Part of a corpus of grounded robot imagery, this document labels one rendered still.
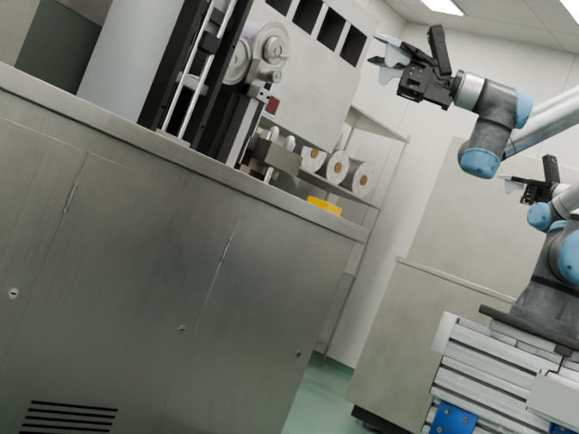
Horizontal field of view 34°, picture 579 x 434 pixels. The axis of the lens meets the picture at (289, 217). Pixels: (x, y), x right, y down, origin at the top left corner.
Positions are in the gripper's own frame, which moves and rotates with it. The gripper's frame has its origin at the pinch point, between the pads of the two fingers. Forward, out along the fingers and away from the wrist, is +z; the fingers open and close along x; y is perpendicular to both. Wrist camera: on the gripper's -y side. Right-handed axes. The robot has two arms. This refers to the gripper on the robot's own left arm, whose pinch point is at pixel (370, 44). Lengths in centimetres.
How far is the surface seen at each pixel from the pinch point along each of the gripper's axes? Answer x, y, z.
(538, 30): 450, -219, -86
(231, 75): 46, 4, 32
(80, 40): 46, 9, 72
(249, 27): 50, -11, 34
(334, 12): 120, -51, 21
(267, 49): 49, -7, 27
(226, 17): 19.6, -1.3, 34.2
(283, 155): 68, 14, 14
